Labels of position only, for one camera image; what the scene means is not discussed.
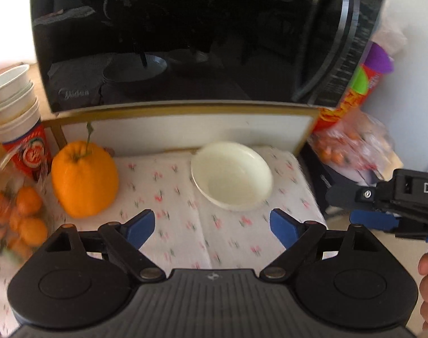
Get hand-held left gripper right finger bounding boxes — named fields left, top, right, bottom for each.
left=258, top=208, right=387, bottom=283

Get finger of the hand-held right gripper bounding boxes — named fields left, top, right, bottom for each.
left=349, top=209, right=401, bottom=234
left=325, top=182, right=379, bottom=207

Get red snack box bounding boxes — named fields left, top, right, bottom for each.
left=312, top=41, right=395, bottom=139

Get plastic bag of small oranges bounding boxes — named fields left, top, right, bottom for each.
left=310, top=112, right=395, bottom=184

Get white plastic bag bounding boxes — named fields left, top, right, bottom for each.
left=374, top=6, right=409, bottom=61

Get white wooden-framed stand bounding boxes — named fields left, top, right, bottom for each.
left=41, top=103, right=321, bottom=158

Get large orange with stem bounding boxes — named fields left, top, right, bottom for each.
left=51, top=123, right=120, bottom=218

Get black microwave oven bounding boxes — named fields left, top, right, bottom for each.
left=30, top=0, right=387, bottom=114

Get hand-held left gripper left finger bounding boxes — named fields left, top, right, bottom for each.
left=41, top=209, right=167, bottom=283

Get cherry print tablecloth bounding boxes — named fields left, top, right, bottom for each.
left=0, top=146, right=328, bottom=336

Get glass jar of small oranges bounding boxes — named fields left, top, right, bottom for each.
left=0, top=144, right=57, bottom=265

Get small cream bowl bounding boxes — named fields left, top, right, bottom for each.
left=191, top=141, right=274, bottom=212

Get stack of paper cups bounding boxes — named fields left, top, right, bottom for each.
left=0, top=64, right=53, bottom=183

